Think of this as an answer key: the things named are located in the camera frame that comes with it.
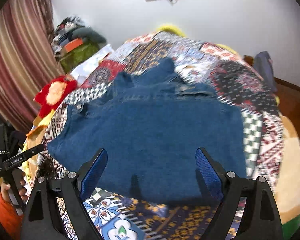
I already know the person's left hand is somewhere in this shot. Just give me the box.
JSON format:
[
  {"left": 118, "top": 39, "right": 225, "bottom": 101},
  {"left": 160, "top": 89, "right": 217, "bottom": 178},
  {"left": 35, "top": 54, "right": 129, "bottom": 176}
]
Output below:
[{"left": 0, "top": 171, "right": 29, "bottom": 204}]

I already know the patchwork patterned bedspread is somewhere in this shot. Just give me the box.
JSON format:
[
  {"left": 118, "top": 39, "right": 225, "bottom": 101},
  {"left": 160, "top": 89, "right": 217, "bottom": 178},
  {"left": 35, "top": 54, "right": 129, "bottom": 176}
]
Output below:
[{"left": 42, "top": 31, "right": 283, "bottom": 239}]

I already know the orange sleeve forearm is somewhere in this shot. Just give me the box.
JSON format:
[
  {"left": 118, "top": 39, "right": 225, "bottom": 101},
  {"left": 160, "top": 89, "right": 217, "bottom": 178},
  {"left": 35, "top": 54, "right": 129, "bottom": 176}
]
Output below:
[{"left": 0, "top": 194, "right": 23, "bottom": 239}]

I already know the yellow orange blanket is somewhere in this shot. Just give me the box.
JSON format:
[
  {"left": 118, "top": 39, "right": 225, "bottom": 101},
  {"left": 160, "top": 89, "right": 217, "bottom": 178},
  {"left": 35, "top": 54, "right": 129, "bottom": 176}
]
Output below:
[{"left": 21, "top": 110, "right": 55, "bottom": 183}]

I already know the red plush toy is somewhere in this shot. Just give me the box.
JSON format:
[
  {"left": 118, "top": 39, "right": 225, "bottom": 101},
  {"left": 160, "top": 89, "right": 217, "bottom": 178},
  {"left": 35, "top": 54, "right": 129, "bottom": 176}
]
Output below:
[{"left": 34, "top": 75, "right": 77, "bottom": 118}]

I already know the grey bag by wall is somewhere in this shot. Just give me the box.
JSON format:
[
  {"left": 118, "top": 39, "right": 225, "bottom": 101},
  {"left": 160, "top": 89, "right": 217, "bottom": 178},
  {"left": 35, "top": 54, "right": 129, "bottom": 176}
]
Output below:
[{"left": 253, "top": 51, "right": 277, "bottom": 93}]

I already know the blue denim jacket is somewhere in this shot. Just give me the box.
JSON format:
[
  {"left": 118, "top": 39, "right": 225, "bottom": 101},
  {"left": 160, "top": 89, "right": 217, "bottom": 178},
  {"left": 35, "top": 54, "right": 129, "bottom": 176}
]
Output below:
[{"left": 47, "top": 58, "right": 246, "bottom": 205}]

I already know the striped red curtain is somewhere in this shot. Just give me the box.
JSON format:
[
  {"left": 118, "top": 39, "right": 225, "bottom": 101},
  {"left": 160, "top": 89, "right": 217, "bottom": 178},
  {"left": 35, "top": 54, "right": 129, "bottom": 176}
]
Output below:
[{"left": 0, "top": 0, "right": 64, "bottom": 132}]

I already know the pile of clothes and boxes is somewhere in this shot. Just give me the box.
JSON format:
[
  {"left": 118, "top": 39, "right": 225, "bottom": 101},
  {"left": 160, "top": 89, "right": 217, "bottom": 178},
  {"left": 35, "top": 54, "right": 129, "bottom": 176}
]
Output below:
[{"left": 51, "top": 15, "right": 107, "bottom": 73}]

